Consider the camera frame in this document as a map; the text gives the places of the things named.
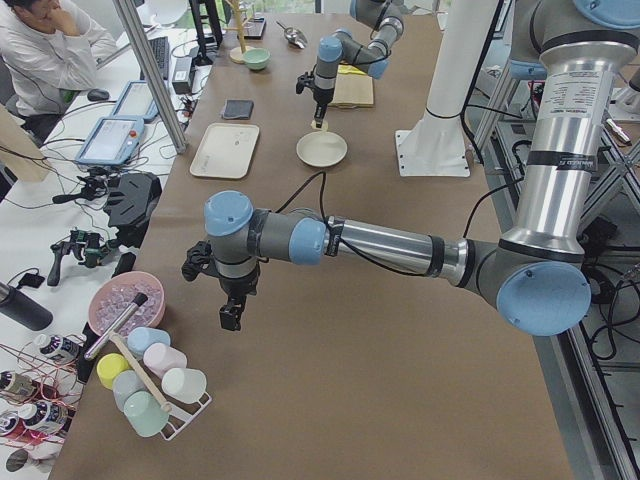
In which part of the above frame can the grey cup in rack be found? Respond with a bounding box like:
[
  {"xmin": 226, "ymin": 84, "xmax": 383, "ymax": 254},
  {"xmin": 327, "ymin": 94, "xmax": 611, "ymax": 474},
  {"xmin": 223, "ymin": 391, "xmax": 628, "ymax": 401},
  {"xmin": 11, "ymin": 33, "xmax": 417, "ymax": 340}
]
[{"xmin": 112, "ymin": 370, "xmax": 147, "ymax": 412}]

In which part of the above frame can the black keyboard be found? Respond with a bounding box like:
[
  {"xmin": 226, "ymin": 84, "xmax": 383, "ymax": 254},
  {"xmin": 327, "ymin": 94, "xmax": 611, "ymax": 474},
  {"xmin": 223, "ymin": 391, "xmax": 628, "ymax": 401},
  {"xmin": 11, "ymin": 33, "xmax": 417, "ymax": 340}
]
[{"xmin": 148, "ymin": 36, "xmax": 171, "ymax": 80}]

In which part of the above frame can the metal rack at corner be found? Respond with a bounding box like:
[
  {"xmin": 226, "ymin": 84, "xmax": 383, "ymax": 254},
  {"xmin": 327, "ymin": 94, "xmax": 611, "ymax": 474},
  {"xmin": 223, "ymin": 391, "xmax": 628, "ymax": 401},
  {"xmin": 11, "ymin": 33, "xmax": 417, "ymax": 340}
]
[{"xmin": 160, "ymin": 392, "xmax": 213, "ymax": 441}]

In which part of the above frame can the wooden cutting board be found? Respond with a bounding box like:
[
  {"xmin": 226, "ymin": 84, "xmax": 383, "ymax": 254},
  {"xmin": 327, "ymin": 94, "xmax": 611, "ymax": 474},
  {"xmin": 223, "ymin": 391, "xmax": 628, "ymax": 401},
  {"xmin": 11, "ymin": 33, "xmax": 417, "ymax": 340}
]
[{"xmin": 330, "ymin": 64, "xmax": 375, "ymax": 108}]

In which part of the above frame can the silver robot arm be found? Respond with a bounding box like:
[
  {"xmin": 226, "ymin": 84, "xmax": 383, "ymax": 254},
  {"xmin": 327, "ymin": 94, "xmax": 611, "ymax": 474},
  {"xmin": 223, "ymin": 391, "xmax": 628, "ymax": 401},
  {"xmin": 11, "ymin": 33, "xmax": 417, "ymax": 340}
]
[
  {"xmin": 201, "ymin": 1, "xmax": 639, "ymax": 336},
  {"xmin": 308, "ymin": 1, "xmax": 404, "ymax": 128}
]

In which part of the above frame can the grey folded cloth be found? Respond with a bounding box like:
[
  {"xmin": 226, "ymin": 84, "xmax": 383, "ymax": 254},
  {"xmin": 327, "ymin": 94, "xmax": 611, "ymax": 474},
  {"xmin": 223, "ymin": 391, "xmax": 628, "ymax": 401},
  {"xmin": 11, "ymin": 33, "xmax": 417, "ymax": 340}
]
[{"xmin": 221, "ymin": 99, "xmax": 254, "ymax": 120}]

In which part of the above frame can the black computer mouse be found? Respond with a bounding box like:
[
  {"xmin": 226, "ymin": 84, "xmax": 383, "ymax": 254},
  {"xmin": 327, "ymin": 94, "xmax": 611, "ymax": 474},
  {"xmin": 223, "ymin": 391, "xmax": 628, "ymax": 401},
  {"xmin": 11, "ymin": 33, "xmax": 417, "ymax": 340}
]
[{"xmin": 86, "ymin": 88, "xmax": 110, "ymax": 102}]

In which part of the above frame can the upper teach pendant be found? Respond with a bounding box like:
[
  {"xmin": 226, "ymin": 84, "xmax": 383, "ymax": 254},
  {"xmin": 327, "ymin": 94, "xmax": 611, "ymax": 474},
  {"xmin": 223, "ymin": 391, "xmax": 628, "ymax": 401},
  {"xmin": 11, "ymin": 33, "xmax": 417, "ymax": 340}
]
[{"xmin": 75, "ymin": 116, "xmax": 145, "ymax": 166}]

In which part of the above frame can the mint cup in rack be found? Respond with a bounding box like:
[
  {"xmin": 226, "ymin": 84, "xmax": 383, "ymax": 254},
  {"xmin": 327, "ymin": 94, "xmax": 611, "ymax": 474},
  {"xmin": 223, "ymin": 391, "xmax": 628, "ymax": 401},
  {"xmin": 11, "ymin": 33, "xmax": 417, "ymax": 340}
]
[{"xmin": 123, "ymin": 391, "xmax": 169, "ymax": 438}]

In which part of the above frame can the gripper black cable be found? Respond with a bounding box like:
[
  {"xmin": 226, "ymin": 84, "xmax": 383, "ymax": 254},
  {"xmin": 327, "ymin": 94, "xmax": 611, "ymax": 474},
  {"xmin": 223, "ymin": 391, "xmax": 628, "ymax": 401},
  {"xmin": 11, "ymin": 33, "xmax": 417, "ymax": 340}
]
[{"xmin": 274, "ymin": 172, "xmax": 431, "ymax": 276}]

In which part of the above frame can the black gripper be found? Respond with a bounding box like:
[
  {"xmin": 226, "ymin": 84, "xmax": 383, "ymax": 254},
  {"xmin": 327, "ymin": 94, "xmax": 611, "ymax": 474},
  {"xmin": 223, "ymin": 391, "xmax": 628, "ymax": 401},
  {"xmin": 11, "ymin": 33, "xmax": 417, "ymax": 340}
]
[
  {"xmin": 219, "ymin": 272, "xmax": 260, "ymax": 331},
  {"xmin": 313, "ymin": 87, "xmax": 332, "ymax": 125}
]

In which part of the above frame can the black thermos bottle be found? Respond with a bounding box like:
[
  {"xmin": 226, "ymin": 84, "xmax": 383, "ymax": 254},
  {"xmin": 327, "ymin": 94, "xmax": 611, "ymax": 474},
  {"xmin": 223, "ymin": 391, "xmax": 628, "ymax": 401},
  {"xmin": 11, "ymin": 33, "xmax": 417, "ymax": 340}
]
[{"xmin": 0, "ymin": 283, "xmax": 53, "ymax": 331}]

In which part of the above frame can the black handled metal tool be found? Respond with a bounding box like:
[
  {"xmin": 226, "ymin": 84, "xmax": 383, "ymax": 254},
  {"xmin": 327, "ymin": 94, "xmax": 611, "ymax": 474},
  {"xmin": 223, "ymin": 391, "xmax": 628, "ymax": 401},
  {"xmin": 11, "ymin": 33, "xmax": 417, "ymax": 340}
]
[{"xmin": 84, "ymin": 292, "xmax": 148, "ymax": 361}]

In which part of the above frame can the blue cup in rack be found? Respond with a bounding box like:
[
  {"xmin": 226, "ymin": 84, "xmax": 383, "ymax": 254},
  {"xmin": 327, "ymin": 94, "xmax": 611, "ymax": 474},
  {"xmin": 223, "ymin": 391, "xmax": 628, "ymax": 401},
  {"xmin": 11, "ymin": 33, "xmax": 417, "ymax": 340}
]
[{"xmin": 127, "ymin": 327, "xmax": 171, "ymax": 359}]

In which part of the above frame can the aluminium frame post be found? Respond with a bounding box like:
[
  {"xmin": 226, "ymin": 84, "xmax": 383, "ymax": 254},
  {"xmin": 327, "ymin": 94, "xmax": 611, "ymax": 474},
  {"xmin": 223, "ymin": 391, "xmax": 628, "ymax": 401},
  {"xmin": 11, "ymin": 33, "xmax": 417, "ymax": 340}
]
[{"xmin": 113, "ymin": 0, "xmax": 187, "ymax": 154}]

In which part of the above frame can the wooden cup rack stand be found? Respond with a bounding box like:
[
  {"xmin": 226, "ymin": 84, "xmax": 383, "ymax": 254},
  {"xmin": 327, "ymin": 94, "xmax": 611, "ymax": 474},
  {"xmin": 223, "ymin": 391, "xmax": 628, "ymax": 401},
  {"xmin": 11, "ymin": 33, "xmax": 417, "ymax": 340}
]
[{"xmin": 227, "ymin": 0, "xmax": 259, "ymax": 66}]

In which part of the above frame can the seated person white shirt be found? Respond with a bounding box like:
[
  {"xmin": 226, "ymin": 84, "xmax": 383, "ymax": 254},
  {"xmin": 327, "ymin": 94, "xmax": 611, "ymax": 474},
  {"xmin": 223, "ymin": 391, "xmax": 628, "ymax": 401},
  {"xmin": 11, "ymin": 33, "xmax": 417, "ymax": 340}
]
[{"xmin": 1, "ymin": 1, "xmax": 117, "ymax": 139}]

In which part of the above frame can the bottle rack with bottles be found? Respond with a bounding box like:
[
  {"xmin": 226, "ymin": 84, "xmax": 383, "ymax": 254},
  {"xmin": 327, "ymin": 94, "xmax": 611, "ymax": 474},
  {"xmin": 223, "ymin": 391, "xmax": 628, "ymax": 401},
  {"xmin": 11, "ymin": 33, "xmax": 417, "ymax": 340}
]
[{"xmin": 1, "ymin": 334, "xmax": 83, "ymax": 448}]

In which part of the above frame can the mint green bowl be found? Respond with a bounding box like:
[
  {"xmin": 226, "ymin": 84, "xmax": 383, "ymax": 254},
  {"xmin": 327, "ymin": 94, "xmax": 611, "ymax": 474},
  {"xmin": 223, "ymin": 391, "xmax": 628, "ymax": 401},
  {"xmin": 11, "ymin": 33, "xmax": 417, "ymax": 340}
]
[{"xmin": 243, "ymin": 48, "xmax": 271, "ymax": 71}]

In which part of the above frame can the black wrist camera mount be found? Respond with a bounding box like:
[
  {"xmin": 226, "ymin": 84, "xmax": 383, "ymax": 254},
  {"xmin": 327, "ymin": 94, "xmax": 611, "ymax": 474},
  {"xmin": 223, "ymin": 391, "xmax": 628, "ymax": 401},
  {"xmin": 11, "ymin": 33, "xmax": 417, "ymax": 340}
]
[
  {"xmin": 181, "ymin": 241, "xmax": 218, "ymax": 282},
  {"xmin": 295, "ymin": 72, "xmax": 315, "ymax": 95}
]

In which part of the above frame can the metal ice scoop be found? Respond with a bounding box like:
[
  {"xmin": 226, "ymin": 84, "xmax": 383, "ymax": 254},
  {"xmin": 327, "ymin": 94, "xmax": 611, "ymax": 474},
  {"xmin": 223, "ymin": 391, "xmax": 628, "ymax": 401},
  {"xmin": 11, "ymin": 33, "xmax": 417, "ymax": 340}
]
[{"xmin": 276, "ymin": 20, "xmax": 308, "ymax": 49}]

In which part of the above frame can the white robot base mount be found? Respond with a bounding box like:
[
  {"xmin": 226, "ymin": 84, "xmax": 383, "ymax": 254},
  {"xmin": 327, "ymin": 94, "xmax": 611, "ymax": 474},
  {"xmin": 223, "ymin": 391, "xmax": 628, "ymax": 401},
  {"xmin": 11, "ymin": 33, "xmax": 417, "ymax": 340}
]
[{"xmin": 396, "ymin": 0, "xmax": 502, "ymax": 177}]

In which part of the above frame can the cream rabbit tray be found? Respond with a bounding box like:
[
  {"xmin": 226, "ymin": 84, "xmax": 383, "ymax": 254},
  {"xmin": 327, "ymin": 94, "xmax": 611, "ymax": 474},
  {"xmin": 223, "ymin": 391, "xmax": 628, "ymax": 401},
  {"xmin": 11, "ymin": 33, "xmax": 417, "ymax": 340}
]
[{"xmin": 189, "ymin": 122, "xmax": 260, "ymax": 180}]

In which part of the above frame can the yellow cup in rack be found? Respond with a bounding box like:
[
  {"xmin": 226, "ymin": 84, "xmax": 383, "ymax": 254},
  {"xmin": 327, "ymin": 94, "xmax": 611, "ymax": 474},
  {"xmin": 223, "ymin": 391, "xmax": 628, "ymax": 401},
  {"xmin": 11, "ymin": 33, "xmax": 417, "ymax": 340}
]
[{"xmin": 96, "ymin": 353, "xmax": 131, "ymax": 390}]

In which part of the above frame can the white cup in rack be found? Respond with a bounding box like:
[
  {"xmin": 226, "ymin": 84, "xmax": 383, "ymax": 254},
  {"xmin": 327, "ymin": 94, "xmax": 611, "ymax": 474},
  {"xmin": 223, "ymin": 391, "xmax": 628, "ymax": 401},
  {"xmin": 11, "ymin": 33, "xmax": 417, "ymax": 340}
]
[{"xmin": 161, "ymin": 368, "xmax": 207, "ymax": 404}]

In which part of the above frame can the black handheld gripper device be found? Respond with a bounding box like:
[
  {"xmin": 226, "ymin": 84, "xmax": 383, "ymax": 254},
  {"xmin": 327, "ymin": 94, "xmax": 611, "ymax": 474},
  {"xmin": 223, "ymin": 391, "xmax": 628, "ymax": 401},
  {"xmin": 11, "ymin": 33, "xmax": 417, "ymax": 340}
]
[{"xmin": 46, "ymin": 229, "xmax": 121, "ymax": 286}]

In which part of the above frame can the pink cup in rack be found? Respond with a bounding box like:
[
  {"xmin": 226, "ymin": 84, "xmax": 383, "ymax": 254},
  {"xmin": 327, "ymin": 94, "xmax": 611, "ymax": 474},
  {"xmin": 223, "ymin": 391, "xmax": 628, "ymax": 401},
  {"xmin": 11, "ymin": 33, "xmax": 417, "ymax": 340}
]
[{"xmin": 143, "ymin": 343, "xmax": 187, "ymax": 378}]

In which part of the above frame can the pink ice bowl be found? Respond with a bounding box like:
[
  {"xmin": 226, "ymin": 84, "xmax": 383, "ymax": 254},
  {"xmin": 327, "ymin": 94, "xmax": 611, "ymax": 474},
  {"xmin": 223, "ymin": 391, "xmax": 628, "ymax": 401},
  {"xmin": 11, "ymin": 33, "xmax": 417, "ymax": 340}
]
[{"xmin": 88, "ymin": 271, "xmax": 165, "ymax": 336}]

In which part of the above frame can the cream round plate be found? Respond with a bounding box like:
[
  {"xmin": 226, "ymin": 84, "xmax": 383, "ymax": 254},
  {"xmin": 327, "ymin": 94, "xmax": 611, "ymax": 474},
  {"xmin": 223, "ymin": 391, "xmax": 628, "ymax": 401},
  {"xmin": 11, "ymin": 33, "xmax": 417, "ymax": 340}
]
[{"xmin": 296, "ymin": 131, "xmax": 348, "ymax": 168}]

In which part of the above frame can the white steamed bun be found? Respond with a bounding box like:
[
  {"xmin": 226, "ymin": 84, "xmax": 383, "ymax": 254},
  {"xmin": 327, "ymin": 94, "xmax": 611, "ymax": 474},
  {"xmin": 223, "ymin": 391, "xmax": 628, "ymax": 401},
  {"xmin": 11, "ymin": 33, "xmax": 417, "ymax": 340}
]
[{"xmin": 310, "ymin": 119, "xmax": 329, "ymax": 132}]

